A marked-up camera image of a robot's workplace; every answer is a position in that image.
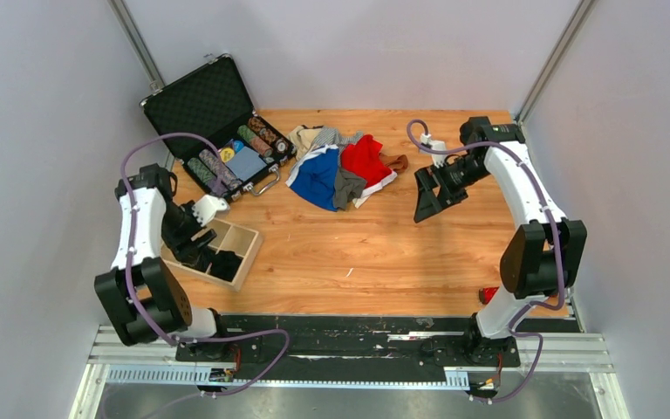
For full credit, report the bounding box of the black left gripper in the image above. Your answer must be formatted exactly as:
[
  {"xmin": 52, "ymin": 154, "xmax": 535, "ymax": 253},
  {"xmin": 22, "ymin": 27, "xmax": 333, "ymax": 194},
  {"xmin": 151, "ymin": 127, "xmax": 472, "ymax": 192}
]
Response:
[{"xmin": 160, "ymin": 201, "xmax": 216, "ymax": 267}]

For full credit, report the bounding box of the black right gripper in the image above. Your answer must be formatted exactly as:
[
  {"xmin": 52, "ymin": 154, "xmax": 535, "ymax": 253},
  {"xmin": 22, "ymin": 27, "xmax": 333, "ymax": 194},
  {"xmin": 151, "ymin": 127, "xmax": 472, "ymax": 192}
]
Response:
[{"xmin": 414, "ymin": 156, "xmax": 490, "ymax": 223}]

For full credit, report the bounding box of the red underwear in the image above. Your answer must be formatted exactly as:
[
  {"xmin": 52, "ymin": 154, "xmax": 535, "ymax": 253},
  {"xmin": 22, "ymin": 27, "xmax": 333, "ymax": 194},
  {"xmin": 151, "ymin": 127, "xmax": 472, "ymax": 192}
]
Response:
[{"xmin": 340, "ymin": 134, "xmax": 398, "ymax": 208}]

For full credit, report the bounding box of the black pinstriped underwear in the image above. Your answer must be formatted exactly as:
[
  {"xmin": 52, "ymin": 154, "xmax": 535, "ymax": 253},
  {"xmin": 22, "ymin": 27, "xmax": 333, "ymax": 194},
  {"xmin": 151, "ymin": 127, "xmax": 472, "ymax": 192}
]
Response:
[{"xmin": 185, "ymin": 248, "xmax": 215, "ymax": 274}]

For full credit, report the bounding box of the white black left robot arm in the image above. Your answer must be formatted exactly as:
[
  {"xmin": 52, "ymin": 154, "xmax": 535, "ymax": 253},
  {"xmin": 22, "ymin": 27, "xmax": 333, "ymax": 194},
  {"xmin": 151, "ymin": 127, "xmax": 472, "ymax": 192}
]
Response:
[{"xmin": 94, "ymin": 164, "xmax": 232, "ymax": 361}]

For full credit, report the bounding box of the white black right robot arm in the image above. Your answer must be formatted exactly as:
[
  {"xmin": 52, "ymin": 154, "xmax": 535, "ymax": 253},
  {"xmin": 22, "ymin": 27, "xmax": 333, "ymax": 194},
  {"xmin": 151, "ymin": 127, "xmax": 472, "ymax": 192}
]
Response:
[{"xmin": 407, "ymin": 116, "xmax": 587, "ymax": 365}]

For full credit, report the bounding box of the brown underwear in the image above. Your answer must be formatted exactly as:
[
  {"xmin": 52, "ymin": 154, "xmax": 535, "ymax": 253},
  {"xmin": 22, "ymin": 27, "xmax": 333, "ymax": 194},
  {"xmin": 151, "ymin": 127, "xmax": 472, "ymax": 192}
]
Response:
[{"xmin": 379, "ymin": 154, "xmax": 409, "ymax": 174}]

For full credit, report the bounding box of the rolled black underwear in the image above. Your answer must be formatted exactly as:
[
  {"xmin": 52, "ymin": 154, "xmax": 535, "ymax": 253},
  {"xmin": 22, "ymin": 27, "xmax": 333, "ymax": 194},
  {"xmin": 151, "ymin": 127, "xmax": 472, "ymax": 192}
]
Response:
[{"xmin": 209, "ymin": 251, "xmax": 243, "ymax": 282}]

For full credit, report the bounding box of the grey-green underwear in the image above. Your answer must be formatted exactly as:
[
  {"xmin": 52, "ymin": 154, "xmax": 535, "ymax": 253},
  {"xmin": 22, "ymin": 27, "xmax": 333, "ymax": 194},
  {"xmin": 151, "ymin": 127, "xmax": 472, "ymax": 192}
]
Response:
[{"xmin": 332, "ymin": 168, "xmax": 366, "ymax": 210}]

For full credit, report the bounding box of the grey striped underwear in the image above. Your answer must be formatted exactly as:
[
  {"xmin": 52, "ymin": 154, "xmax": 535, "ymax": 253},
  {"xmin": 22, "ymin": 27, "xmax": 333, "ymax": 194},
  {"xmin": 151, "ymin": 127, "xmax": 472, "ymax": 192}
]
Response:
[{"xmin": 310, "ymin": 127, "xmax": 365, "ymax": 151}]

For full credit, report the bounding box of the blue underwear white waistband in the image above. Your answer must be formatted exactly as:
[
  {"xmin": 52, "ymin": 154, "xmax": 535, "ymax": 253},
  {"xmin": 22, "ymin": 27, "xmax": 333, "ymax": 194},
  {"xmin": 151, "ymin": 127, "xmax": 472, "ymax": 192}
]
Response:
[{"xmin": 285, "ymin": 145, "xmax": 338, "ymax": 212}]

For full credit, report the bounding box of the beige underwear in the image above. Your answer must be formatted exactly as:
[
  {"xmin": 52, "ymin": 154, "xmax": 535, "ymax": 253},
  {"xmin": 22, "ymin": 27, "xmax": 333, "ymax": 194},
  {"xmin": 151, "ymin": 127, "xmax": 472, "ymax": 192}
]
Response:
[{"xmin": 287, "ymin": 125, "xmax": 323, "ymax": 160}]

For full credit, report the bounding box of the wooden compartment tray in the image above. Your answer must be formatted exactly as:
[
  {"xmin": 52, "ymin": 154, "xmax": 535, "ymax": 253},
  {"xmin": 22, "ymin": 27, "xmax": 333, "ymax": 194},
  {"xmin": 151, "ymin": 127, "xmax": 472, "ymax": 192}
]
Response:
[{"xmin": 161, "ymin": 219, "xmax": 263, "ymax": 292}]

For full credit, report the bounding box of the red glitter lint roller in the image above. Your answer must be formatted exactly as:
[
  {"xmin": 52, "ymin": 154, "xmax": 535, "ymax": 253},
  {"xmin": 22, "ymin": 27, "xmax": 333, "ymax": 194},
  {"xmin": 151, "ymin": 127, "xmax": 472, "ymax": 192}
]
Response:
[{"xmin": 477, "ymin": 286, "xmax": 499, "ymax": 305}]

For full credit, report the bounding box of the black aluminium poker chip case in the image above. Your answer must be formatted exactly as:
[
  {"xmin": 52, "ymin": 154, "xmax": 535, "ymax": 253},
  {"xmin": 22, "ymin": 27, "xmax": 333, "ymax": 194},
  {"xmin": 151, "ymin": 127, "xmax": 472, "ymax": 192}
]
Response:
[{"xmin": 140, "ymin": 54, "xmax": 297, "ymax": 202}]

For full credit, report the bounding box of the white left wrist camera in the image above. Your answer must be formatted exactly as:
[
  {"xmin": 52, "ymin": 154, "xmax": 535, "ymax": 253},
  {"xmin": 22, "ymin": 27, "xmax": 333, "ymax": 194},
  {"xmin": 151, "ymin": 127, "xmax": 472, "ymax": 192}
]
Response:
[{"xmin": 192, "ymin": 195, "xmax": 229, "ymax": 227}]

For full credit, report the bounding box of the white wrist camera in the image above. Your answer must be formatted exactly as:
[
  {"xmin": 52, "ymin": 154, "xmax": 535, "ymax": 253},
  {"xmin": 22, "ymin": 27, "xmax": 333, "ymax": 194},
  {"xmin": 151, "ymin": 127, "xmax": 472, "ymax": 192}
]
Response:
[
  {"xmin": 192, "ymin": 195, "xmax": 229, "ymax": 227},
  {"xmin": 420, "ymin": 133, "xmax": 447, "ymax": 168}
]

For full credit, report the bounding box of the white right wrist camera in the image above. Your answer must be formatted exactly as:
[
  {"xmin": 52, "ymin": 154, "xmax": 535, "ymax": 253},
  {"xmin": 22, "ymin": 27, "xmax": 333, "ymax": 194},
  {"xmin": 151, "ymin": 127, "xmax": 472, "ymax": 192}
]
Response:
[{"xmin": 420, "ymin": 133, "xmax": 447, "ymax": 168}]

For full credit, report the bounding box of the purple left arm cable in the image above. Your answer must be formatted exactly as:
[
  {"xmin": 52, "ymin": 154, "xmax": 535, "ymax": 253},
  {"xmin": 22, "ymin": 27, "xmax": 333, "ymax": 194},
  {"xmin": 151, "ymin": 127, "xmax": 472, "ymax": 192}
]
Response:
[{"xmin": 120, "ymin": 132, "xmax": 291, "ymax": 400}]

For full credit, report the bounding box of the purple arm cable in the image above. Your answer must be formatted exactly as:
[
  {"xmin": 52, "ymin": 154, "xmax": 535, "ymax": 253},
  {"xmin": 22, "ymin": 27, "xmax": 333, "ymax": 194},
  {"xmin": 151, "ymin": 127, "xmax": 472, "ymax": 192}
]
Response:
[
  {"xmin": 407, "ymin": 119, "xmax": 567, "ymax": 405},
  {"xmin": 120, "ymin": 132, "xmax": 291, "ymax": 400}
]

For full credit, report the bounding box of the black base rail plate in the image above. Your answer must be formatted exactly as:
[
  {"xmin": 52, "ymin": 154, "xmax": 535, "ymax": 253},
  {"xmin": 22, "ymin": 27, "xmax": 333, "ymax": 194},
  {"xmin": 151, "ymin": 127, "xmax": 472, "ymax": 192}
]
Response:
[{"xmin": 120, "ymin": 312, "xmax": 581, "ymax": 383}]

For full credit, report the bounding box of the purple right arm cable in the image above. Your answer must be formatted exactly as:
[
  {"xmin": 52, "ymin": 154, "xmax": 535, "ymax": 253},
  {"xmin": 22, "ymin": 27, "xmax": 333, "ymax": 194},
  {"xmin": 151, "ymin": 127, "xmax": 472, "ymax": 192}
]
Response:
[{"xmin": 407, "ymin": 119, "xmax": 567, "ymax": 405}]

